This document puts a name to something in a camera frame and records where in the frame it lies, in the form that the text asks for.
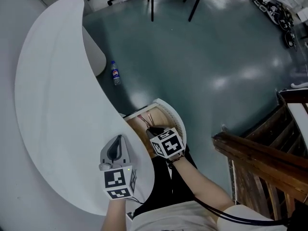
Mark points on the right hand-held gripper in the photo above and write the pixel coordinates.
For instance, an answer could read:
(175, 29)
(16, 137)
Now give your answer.
(168, 144)

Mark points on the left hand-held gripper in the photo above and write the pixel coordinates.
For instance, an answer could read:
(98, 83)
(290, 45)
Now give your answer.
(118, 182)

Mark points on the large wooden drawer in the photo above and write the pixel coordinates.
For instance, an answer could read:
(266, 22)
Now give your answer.
(178, 121)

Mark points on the person's left forearm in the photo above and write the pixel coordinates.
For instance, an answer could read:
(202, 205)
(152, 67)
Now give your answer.
(114, 215)

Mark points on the person's right forearm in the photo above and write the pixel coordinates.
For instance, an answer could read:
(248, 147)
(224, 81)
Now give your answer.
(202, 186)

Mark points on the person's black trousers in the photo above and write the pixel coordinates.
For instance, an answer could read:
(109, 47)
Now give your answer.
(168, 182)

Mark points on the plastic water bottle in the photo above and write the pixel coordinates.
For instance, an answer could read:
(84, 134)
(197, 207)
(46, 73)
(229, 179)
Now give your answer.
(116, 73)

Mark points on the person's white printed shirt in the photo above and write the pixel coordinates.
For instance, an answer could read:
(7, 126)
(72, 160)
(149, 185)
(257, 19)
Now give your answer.
(180, 218)

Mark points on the brown wooden chair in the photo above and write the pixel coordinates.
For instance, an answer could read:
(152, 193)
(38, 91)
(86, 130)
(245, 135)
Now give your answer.
(260, 165)

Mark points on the white chair cushion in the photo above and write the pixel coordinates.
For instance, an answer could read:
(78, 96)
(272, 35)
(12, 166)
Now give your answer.
(299, 119)

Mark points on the pile of black equipment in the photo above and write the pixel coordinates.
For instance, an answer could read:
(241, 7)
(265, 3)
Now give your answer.
(276, 13)

